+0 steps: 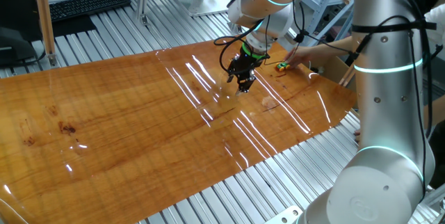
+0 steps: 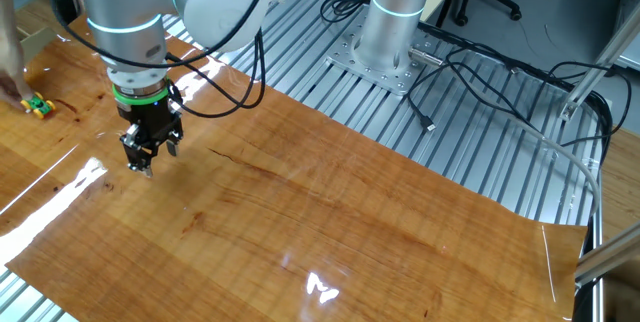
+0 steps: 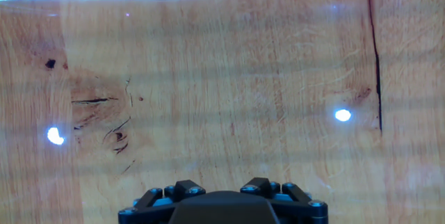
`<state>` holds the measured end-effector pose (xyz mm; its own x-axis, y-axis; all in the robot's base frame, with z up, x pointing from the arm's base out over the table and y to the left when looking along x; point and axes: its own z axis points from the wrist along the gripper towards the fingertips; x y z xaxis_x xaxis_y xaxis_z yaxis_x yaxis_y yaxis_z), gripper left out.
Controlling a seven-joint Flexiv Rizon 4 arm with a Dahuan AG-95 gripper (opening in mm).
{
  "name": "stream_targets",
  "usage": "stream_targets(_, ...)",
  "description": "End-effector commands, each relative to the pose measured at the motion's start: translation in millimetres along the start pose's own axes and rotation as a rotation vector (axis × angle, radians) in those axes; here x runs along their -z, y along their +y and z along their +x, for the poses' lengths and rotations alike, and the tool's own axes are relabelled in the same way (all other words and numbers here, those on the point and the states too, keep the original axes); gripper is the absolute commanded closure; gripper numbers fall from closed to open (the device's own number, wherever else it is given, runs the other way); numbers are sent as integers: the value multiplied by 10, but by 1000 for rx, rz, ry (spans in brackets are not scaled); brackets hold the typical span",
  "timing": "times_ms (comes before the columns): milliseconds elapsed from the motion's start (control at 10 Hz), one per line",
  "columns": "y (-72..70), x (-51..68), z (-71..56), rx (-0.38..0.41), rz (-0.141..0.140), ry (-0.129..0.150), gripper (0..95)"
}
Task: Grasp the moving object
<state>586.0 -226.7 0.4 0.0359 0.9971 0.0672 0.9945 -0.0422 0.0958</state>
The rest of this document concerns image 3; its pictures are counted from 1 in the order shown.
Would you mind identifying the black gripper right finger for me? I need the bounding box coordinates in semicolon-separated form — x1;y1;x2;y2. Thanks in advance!
239;177;330;224

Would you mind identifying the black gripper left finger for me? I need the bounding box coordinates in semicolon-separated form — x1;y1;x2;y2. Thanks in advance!
118;179;207;224

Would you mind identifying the glossy wood-grain mat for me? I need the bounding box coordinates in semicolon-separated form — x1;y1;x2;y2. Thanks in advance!
0;0;445;224

